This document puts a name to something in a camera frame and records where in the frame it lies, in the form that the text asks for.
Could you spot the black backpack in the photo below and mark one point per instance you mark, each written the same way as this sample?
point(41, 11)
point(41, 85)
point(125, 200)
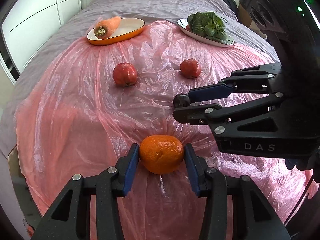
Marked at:
point(233, 6)

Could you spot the orange oval dish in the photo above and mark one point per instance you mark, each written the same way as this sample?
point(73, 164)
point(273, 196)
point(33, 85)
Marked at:
point(128, 28)

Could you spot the dark purple plum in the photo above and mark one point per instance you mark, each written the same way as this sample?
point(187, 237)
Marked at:
point(181, 100)

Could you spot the white wardrobe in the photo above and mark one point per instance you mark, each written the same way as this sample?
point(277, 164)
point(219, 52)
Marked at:
point(27, 27)

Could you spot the orange mandarin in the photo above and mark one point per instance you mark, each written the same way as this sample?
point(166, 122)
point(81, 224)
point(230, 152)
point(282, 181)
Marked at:
point(161, 154)

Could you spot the red apple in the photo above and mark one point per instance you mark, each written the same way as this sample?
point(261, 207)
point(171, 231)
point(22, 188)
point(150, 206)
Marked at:
point(125, 75)
point(190, 69)

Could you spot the carrot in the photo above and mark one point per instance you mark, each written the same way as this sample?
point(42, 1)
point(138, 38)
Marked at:
point(105, 28)

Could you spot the blue gloved hand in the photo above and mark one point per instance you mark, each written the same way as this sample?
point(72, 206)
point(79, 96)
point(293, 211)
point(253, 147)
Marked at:
point(309, 163)

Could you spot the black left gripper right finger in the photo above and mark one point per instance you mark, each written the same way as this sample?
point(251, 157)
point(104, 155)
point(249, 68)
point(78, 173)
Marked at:
point(253, 215)

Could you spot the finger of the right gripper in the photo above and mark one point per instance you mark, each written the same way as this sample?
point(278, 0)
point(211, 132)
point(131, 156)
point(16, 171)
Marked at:
point(257, 116)
point(252, 80)

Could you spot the green bok choy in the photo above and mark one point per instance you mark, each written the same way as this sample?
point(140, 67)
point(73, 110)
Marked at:
point(208, 25)

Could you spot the white oval plate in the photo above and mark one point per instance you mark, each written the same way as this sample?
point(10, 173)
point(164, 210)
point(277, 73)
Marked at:
point(182, 23)

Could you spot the pink plastic sheet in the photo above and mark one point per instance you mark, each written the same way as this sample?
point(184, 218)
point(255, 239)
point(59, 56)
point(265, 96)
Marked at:
point(77, 120)

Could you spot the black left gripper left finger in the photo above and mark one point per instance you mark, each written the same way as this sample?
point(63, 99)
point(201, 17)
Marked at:
point(68, 217)

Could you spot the purple bed sheet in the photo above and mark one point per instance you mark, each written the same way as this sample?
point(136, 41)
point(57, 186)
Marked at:
point(78, 26)

